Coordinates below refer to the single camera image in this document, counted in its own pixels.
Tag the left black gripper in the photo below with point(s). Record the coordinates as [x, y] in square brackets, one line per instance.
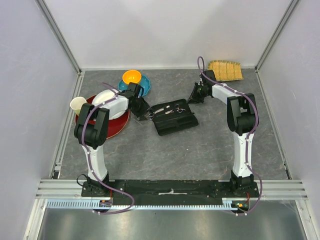
[146, 108]

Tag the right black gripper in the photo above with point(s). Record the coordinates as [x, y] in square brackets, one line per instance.
[193, 96]

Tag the silver thinning scissors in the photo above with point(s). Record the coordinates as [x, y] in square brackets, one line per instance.
[158, 111]

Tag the silver scissors with black blades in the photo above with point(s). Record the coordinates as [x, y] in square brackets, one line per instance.
[176, 109]

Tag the black zipper tool case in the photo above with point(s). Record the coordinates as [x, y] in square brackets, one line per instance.
[166, 124]

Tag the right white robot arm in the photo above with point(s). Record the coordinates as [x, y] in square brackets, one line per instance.
[242, 120]

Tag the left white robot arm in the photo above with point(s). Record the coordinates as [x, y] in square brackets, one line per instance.
[93, 137]

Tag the teal dotted plate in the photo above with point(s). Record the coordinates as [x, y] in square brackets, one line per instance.
[144, 83]

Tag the white paper plate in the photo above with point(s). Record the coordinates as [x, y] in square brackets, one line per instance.
[117, 104]

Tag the red round plate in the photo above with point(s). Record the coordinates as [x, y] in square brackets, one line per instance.
[115, 126]

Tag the orange bowl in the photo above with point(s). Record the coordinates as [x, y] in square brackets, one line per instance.
[132, 76]

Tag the woven bamboo basket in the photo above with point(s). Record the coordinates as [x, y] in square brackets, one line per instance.
[225, 70]

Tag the cream yellow mug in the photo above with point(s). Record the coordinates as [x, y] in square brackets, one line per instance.
[77, 103]

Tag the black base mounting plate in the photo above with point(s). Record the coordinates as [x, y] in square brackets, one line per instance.
[181, 192]

